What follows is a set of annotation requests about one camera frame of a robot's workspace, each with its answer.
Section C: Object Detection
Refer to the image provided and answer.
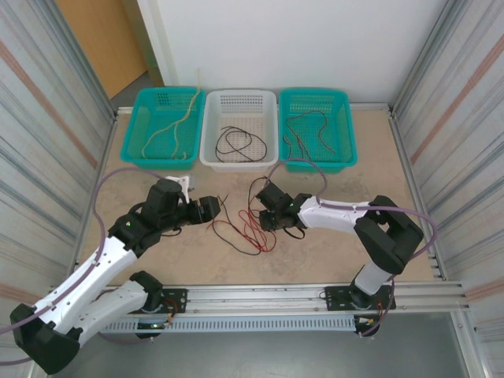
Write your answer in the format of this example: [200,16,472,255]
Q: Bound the red cable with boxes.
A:
[285,111,336,155]
[238,209,276,254]
[212,220,269,253]

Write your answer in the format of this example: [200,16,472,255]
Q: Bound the dark wires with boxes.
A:
[282,133,307,163]

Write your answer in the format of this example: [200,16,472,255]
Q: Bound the teal perforated plastic basket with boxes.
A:
[277,89,359,173]
[120,87,206,172]

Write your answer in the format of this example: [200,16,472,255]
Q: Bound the white perforated plastic basket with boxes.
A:
[199,89,281,174]

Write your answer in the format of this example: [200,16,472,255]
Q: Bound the brown wooden door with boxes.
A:
[54,0,149,99]

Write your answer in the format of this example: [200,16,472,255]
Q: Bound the aluminium table frame bar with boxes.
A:
[116,102,393,114]
[387,108,448,283]
[69,112,119,285]

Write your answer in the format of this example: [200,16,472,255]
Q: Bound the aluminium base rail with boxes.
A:
[46,281,472,316]

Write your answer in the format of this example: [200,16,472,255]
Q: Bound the thin red base wires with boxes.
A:
[165,298,187,328]

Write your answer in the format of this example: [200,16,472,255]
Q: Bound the grey slotted cable duct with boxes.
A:
[96,317,358,334]

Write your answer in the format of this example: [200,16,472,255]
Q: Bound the aluminium corner post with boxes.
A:
[50,0,118,119]
[391,0,458,111]

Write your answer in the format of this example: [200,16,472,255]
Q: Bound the white door frame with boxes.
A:
[135,0,176,87]

